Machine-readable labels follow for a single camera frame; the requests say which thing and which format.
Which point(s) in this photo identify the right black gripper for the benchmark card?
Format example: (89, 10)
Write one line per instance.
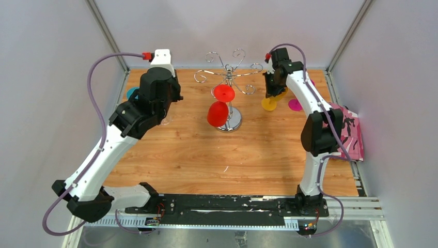
(271, 91)

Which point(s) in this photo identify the yellow wine glass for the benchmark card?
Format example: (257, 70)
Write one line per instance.
(270, 103)

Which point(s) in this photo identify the pink wine glass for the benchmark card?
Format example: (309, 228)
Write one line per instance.
(296, 104)

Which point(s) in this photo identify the chrome wine glass rack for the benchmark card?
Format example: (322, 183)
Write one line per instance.
(229, 74)

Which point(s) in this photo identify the red wine glass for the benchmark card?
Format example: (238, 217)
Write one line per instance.
(218, 112)

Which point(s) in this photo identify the clear wine glass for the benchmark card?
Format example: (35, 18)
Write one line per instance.
(167, 120)

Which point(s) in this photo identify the blue wine glass front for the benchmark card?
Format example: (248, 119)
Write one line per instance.
(130, 92)

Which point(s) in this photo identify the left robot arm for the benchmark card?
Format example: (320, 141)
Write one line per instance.
(86, 196)

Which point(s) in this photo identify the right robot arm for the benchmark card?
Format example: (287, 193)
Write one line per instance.
(320, 136)

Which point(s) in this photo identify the pink camouflage cloth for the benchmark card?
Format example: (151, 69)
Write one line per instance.
(351, 135)

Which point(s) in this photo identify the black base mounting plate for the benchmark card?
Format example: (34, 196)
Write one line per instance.
(228, 210)

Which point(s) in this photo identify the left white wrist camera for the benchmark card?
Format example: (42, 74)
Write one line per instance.
(162, 58)

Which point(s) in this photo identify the aluminium frame rail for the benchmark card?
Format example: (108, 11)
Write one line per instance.
(343, 208)

